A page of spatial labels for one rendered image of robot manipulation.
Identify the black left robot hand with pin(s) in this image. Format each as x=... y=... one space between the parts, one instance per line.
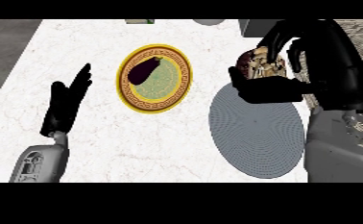
x=64 y=101

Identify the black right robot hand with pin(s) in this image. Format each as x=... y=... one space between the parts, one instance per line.
x=326 y=64

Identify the brown frosted cupcake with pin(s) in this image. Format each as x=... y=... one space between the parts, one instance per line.
x=258 y=63

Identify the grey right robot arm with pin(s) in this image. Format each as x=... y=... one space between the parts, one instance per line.
x=334 y=147

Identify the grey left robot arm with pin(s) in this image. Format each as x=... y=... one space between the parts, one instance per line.
x=41 y=164

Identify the round grey placemat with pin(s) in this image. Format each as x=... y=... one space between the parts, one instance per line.
x=255 y=131

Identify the grey box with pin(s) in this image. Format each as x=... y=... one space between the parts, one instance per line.
x=257 y=27

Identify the dark purple eggplant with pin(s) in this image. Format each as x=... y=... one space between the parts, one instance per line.
x=142 y=70

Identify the yellow patterned plate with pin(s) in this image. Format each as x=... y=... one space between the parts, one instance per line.
x=154 y=79

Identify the grey round object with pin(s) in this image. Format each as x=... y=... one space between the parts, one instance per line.
x=208 y=21

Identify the green and cream object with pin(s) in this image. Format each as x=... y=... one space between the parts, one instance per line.
x=139 y=21

